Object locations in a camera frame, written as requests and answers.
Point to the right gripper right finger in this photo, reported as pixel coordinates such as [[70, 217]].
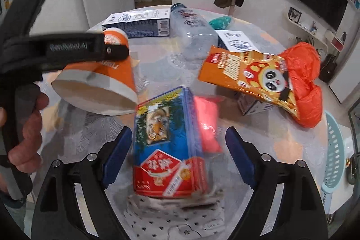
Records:
[[243, 162]]

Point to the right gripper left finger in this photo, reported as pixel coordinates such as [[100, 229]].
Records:
[[116, 152]]

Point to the blue red tiger box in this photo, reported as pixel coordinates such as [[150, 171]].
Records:
[[168, 155]]

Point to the orange white paper cup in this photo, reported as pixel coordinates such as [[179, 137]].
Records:
[[105, 87]]

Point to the orange panda snack bag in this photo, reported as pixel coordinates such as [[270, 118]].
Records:
[[261, 75]]

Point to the white milk carton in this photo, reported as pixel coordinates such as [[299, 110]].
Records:
[[237, 41]]

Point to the person's left hand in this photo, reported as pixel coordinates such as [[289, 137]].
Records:
[[25, 155]]

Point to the red plastic wrapper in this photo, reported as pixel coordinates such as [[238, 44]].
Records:
[[207, 115]]

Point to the light blue plastic basket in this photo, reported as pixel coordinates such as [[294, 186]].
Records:
[[335, 161]]

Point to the orange plastic bag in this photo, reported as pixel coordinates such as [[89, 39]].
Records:
[[303, 64]]

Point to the black acoustic guitar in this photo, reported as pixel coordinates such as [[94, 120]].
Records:
[[328, 67]]

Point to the white refrigerator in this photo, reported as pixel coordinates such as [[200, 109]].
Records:
[[347, 79]]

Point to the clear plastic water bottle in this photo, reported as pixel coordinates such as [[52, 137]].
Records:
[[195, 34]]

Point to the teal crumpled wrapper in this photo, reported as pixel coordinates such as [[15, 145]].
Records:
[[221, 23]]

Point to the blue white long carton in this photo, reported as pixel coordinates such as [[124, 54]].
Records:
[[141, 23]]

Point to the butterfly picture frame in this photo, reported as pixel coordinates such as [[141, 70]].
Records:
[[294, 15]]

